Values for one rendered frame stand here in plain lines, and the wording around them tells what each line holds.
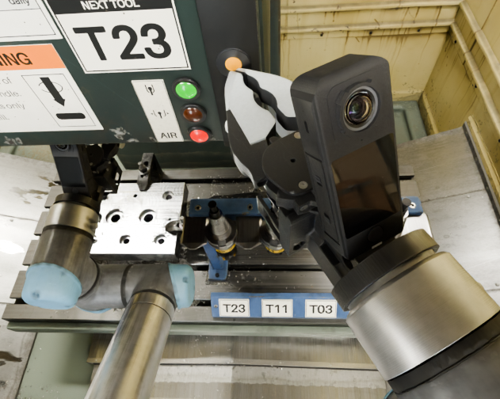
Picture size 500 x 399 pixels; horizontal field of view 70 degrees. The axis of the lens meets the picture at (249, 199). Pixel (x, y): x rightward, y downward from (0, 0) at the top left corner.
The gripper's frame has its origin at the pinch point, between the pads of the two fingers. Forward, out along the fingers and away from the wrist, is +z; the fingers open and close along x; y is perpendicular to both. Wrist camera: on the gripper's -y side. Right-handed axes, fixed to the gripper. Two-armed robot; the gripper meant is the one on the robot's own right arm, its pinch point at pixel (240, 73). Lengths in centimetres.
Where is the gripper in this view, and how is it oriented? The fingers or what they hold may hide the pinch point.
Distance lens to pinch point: 32.1
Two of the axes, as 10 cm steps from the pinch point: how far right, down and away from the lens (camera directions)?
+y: 0.7, 5.2, 8.5
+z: -4.8, -7.3, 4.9
